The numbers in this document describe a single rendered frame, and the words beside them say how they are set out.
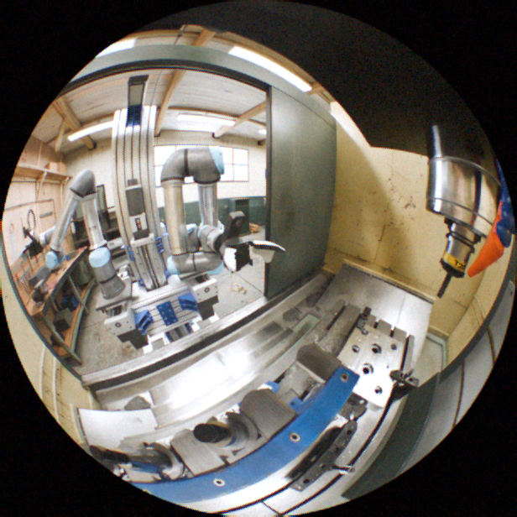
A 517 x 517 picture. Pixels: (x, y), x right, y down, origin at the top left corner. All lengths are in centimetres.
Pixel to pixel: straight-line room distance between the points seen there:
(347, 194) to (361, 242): 40
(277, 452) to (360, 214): 132
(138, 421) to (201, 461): 66
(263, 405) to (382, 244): 126
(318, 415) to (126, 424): 79
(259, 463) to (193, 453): 8
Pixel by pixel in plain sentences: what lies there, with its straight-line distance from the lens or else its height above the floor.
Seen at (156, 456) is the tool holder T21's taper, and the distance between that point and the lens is 23.
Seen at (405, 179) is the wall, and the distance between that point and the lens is 130.
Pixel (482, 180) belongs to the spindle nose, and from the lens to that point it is 24.
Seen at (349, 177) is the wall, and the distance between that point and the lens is 135.
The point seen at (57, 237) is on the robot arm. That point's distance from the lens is 90.
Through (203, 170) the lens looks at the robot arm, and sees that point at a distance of 59.
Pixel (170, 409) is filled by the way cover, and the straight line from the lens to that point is 81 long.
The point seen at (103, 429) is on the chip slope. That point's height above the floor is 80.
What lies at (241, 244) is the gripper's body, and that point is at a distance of 40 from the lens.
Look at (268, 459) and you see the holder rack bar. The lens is 22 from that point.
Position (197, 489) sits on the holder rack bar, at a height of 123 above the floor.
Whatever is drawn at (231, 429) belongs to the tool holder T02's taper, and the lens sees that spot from 15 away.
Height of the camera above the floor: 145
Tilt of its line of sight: 26 degrees down
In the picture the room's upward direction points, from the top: straight up
